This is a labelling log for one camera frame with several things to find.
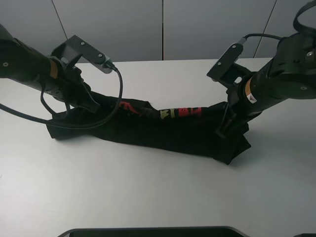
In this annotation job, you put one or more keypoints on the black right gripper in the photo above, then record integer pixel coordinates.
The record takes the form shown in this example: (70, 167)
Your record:
(237, 107)

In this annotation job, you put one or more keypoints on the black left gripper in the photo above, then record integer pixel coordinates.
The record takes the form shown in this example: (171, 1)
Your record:
(65, 84)

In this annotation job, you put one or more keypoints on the black printed t-shirt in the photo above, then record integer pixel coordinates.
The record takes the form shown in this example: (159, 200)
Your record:
(183, 130)

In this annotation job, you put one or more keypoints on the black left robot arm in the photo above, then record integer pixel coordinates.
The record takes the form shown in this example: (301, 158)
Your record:
(21, 63)

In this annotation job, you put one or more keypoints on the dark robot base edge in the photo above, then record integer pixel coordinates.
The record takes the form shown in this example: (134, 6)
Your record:
(155, 232)

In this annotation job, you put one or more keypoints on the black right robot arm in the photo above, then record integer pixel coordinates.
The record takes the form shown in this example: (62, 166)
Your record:
(290, 74)

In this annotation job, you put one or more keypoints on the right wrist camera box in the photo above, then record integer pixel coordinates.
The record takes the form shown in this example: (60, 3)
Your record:
(226, 70)

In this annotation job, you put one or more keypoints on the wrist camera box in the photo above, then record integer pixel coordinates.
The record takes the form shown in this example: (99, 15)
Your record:
(75, 48)
(226, 70)

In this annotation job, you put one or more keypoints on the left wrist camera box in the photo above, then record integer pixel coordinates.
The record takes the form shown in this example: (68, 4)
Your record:
(75, 48)

